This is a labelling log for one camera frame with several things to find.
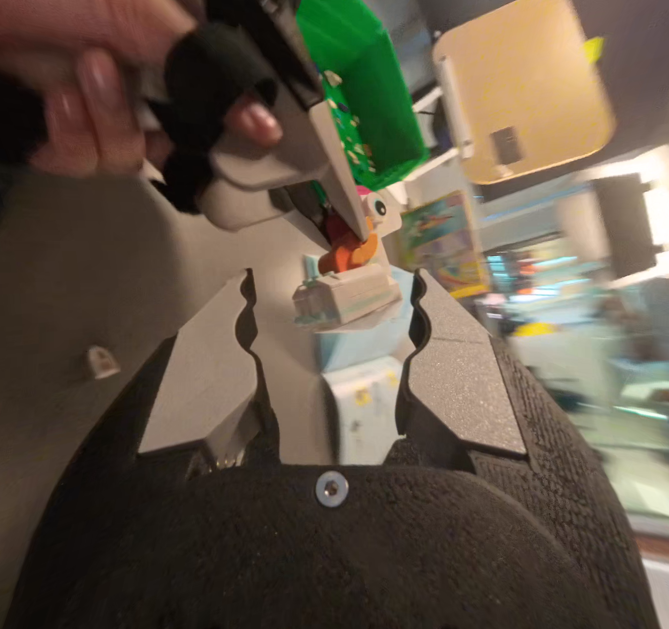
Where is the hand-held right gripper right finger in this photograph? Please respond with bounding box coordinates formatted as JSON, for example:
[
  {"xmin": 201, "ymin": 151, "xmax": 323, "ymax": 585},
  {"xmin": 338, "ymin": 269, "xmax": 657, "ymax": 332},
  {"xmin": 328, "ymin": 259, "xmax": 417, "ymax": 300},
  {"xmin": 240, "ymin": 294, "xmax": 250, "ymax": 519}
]
[{"xmin": 394, "ymin": 267, "xmax": 529, "ymax": 456}]

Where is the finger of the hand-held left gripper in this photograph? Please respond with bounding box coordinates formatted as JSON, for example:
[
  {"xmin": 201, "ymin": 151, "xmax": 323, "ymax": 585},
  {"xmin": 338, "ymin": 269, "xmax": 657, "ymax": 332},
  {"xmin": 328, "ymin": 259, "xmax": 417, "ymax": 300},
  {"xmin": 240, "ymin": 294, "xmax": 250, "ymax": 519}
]
[{"xmin": 308, "ymin": 100, "xmax": 374, "ymax": 241}]

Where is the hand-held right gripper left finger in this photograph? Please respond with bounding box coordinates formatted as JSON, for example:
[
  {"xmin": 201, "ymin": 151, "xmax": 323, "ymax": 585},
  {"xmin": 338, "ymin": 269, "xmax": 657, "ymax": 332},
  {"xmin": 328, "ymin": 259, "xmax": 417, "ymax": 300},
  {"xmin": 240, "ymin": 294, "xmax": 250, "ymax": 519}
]
[{"xmin": 137, "ymin": 267, "xmax": 282, "ymax": 469}]

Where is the green bin with lego pieces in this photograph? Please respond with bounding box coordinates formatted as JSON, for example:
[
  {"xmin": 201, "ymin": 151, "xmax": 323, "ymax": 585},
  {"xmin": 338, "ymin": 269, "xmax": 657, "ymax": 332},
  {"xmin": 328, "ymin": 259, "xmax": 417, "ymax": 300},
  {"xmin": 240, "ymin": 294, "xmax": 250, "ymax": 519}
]
[{"xmin": 294, "ymin": 0, "xmax": 430, "ymax": 189}]

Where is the white lego animal model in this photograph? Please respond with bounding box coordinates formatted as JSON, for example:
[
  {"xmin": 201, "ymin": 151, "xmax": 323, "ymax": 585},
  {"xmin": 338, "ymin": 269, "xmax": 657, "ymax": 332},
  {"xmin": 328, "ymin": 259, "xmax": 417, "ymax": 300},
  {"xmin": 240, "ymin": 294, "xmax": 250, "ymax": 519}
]
[{"xmin": 292, "ymin": 185, "xmax": 404, "ymax": 333}]

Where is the white lego piece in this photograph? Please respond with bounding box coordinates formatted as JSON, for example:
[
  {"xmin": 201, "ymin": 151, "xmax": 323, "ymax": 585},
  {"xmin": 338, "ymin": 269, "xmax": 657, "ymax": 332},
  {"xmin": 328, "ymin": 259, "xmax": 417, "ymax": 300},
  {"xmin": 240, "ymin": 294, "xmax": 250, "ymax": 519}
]
[{"xmin": 86, "ymin": 346, "xmax": 121, "ymax": 380}]

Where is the yellow lego box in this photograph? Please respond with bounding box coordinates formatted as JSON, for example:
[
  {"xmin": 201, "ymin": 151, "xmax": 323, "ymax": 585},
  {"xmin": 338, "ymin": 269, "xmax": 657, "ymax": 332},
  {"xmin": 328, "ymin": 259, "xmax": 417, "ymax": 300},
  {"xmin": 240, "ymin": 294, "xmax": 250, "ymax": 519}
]
[{"xmin": 400, "ymin": 191, "xmax": 490, "ymax": 300}]

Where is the person's left hand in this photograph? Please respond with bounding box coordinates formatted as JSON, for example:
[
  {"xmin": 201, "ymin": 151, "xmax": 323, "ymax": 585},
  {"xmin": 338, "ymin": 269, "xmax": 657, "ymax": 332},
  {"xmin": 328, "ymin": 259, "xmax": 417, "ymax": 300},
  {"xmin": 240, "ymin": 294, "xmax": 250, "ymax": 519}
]
[{"xmin": 0, "ymin": 0, "xmax": 285, "ymax": 177}]

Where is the open light blue booklet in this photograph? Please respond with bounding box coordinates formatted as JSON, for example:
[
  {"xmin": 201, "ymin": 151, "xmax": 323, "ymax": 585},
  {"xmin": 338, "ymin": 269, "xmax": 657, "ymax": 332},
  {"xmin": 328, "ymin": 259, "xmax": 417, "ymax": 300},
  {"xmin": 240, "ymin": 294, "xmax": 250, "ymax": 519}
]
[{"xmin": 313, "ymin": 265, "xmax": 419, "ymax": 465}]

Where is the light wooden chair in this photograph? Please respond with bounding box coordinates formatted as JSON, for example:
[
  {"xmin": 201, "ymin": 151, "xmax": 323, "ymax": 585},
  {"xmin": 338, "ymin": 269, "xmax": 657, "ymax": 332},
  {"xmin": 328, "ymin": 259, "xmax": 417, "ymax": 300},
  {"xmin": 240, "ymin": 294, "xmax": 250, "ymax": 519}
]
[{"xmin": 433, "ymin": 0, "xmax": 616, "ymax": 186}]

